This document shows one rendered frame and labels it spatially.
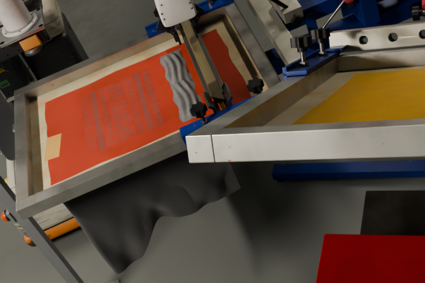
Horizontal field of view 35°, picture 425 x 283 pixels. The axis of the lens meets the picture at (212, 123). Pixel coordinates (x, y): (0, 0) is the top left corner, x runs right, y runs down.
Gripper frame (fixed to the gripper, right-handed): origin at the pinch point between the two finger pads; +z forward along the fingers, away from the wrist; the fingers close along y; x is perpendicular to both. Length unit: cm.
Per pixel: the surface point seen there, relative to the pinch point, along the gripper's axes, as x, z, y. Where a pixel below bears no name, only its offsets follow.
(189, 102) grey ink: 12.0, 13.9, 6.4
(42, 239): -8, 63, 74
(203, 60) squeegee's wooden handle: 9.4, 4.1, -1.7
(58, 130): -1.7, 16.1, 46.9
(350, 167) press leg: -23, 105, -43
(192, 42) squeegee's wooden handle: -1.5, 4.3, -0.9
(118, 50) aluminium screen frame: -25.3, 12.5, 22.4
